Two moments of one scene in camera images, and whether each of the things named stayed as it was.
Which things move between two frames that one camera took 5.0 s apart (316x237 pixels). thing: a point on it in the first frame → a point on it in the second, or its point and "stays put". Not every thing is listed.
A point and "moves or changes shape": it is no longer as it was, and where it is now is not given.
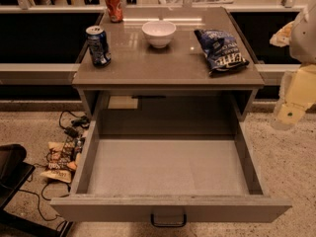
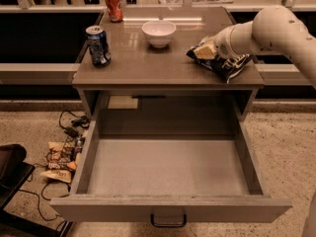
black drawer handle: (172, 225) stays put
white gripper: (304, 39) → (221, 45)
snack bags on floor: (62, 159) stays put
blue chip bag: (221, 51) moves or changes shape
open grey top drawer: (171, 152) stays put
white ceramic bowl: (159, 33) stays put
